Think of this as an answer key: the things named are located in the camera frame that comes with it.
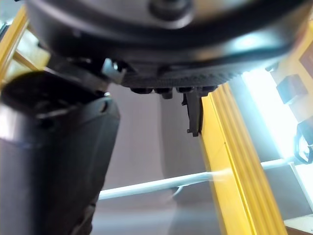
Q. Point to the white horizontal bar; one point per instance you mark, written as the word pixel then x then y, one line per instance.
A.
pixel 146 186

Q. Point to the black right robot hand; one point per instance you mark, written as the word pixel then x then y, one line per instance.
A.
pixel 146 41

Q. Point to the yellow metal shelf post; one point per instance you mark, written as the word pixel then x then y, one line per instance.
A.
pixel 221 171

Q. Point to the yellow metal shelf frame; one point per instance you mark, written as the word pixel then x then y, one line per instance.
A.
pixel 9 41

